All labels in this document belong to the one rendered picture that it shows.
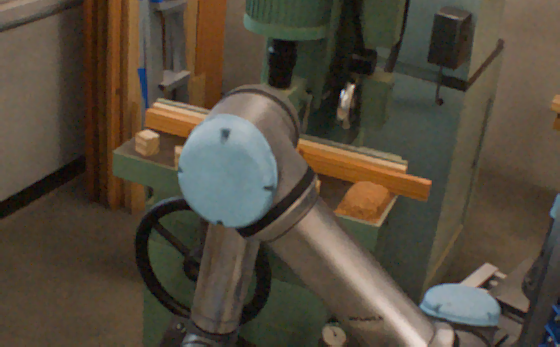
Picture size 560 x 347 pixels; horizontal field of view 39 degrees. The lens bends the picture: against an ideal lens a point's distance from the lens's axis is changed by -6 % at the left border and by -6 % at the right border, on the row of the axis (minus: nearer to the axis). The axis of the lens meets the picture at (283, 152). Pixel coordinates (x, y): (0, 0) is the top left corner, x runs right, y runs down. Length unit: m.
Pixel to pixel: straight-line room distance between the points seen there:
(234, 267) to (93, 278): 1.85
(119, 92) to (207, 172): 2.32
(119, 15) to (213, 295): 2.04
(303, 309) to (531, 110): 2.46
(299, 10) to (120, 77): 1.66
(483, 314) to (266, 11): 0.79
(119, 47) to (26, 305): 1.03
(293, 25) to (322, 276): 0.77
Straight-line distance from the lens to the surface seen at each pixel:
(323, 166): 1.80
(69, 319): 2.80
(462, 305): 1.18
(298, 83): 1.81
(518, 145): 4.12
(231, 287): 1.20
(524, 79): 4.02
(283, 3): 1.64
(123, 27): 3.15
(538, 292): 1.37
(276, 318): 1.83
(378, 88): 1.88
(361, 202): 1.66
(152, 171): 1.79
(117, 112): 3.25
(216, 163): 0.92
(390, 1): 1.84
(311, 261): 0.98
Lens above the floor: 1.69
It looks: 25 degrees down
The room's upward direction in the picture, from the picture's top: 7 degrees clockwise
